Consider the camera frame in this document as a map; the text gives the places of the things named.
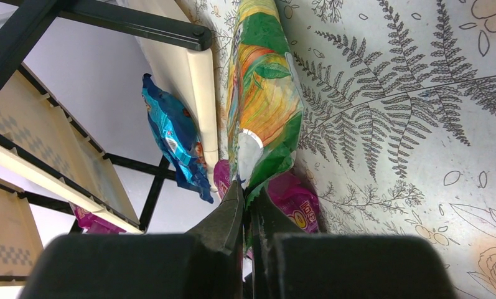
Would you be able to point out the purple candy bag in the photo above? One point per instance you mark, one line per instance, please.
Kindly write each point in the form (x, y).
(92, 223)
(286, 191)

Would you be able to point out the blue candy bag shelf right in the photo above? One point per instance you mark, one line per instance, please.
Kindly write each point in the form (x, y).
(177, 137)

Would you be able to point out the floral table cloth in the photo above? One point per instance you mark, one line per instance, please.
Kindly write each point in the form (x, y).
(399, 127)

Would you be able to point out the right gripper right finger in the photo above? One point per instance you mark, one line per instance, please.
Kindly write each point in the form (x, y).
(290, 263)

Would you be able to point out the cream three-tier shelf rack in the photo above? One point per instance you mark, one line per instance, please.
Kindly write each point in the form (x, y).
(74, 133)

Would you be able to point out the green Fox's candy bag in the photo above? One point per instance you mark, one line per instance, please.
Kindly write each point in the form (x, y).
(264, 101)

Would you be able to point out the purple candy bag on shelf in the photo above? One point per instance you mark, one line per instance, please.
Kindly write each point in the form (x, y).
(92, 223)

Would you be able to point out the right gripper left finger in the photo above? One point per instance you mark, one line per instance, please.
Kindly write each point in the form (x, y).
(204, 262)

